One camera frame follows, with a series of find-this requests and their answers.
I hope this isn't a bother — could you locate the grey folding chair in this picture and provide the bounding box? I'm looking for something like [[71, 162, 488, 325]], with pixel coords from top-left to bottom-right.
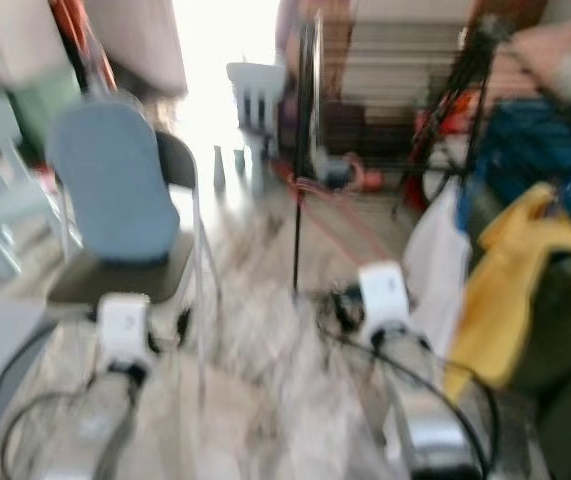
[[45, 130, 216, 401]]

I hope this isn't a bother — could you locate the black drying rack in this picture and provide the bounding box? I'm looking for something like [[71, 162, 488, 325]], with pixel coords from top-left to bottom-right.
[[285, 0, 571, 301]]

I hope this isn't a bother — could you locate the yellow hanging shirt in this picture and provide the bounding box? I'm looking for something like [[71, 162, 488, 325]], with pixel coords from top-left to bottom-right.
[[443, 183, 571, 401]]

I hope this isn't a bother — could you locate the blue patterned bag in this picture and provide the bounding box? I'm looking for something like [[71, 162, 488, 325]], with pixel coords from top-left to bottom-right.
[[465, 95, 571, 251]]

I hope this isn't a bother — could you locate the beige pillow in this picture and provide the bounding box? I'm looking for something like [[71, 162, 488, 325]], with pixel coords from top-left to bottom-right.
[[510, 22, 571, 101]]

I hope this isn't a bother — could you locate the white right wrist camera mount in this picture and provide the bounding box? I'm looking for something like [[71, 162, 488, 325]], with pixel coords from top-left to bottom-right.
[[358, 260, 411, 346]]

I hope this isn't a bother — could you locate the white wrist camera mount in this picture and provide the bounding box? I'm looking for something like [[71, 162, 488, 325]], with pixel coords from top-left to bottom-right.
[[100, 293, 151, 366], [358, 260, 411, 346]]

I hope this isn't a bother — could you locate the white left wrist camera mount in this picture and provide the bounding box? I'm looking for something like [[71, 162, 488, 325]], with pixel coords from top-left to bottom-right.
[[100, 293, 151, 366]]

